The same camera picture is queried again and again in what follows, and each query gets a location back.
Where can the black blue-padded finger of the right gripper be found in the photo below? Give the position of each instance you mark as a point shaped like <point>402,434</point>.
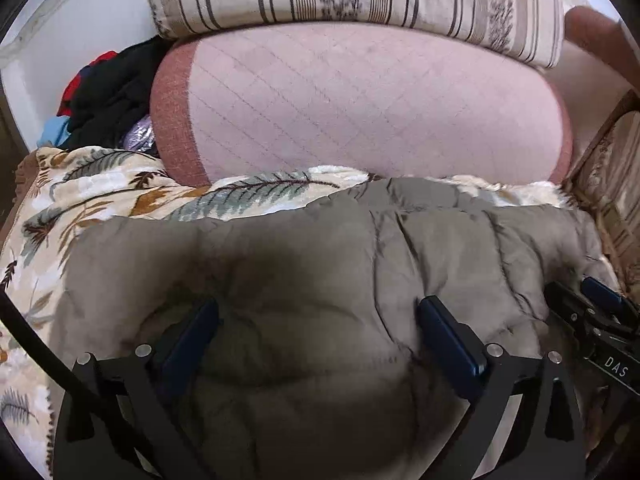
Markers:
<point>600,295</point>
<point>571,308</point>

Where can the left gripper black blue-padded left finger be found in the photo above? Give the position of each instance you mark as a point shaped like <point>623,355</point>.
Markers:
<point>126,425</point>

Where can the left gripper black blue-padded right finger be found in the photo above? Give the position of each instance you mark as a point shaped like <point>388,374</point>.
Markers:
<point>545,441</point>

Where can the olive grey hooded puffer jacket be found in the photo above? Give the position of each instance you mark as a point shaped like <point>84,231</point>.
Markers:
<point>318,370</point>

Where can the striped floral side cushion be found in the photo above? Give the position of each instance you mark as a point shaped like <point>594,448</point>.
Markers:
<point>605,182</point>

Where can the pink sofa armrest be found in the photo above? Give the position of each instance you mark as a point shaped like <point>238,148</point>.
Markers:
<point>597,76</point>

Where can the cream leaf-pattern fleece blanket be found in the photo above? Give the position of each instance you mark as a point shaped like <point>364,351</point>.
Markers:
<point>60,194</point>

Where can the purple patterned cloth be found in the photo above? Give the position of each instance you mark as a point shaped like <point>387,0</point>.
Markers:
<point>140,138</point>

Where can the light blue garment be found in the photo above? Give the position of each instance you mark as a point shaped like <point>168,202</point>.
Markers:
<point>55,132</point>

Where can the black garment pile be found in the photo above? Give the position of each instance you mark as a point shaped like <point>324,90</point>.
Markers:
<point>109,95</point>

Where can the pink quilted bolster cushion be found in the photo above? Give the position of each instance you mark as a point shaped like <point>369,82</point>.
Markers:
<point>386,100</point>

